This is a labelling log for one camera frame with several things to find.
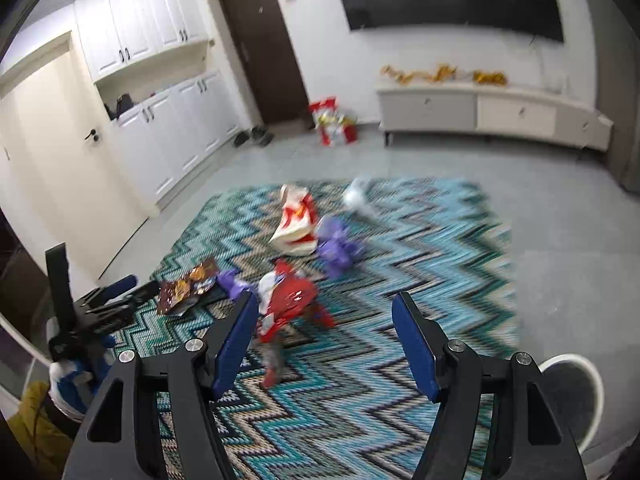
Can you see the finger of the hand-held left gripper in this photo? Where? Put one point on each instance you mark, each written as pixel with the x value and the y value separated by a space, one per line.
pixel 120 283
pixel 140 292

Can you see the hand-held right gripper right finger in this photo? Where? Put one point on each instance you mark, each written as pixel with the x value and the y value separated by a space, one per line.
pixel 415 345

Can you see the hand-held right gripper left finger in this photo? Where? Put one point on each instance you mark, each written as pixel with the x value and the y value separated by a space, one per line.
pixel 235 340

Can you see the brown snack bag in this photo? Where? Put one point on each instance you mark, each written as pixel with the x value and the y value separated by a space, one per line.
pixel 182 290

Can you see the red foil wrapper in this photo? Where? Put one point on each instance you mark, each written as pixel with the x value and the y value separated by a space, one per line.
pixel 287 300

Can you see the white round bin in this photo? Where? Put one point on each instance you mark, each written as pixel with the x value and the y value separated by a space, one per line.
pixel 575 395

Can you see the person's left hand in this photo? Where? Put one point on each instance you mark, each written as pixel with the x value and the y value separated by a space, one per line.
pixel 75 382

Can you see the small purple wrapper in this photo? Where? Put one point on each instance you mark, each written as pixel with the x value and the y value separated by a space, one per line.
pixel 232 282

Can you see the zigzag knitted rug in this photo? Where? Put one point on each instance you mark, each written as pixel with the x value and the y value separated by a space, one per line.
pixel 375 260

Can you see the yellow cloth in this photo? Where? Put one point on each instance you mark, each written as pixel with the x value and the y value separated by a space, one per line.
pixel 35 430

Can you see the large purple wrapper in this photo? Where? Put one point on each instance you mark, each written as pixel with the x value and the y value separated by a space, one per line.
pixel 337 247

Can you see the red and white snack bag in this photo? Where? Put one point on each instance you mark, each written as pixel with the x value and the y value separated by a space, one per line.
pixel 295 220

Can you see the cream door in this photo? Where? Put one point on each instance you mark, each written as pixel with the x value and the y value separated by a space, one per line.
pixel 60 160

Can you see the white crumpled paper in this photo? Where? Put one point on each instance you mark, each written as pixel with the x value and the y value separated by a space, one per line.
pixel 357 197

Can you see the white base cabinet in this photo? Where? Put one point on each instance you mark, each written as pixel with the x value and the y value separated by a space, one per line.
pixel 180 130

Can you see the black bag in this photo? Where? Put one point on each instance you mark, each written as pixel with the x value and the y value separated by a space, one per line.
pixel 122 105

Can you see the dark shoe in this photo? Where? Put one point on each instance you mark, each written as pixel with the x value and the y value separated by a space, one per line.
pixel 262 135

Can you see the white low media cabinet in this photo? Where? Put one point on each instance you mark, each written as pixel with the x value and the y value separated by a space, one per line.
pixel 425 110

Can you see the red gift bag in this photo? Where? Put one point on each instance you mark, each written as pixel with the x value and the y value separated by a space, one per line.
pixel 325 107

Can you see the golden dragon figurine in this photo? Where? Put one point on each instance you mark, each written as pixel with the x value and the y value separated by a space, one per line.
pixel 400 76
pixel 442 73

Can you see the dark brown door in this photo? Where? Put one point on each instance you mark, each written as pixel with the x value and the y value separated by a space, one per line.
pixel 260 50

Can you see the golden tiger figurine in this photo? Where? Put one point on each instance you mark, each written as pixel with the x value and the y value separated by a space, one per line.
pixel 490 78

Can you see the white wall cabinet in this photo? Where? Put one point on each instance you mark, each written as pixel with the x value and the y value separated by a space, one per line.
pixel 135 25

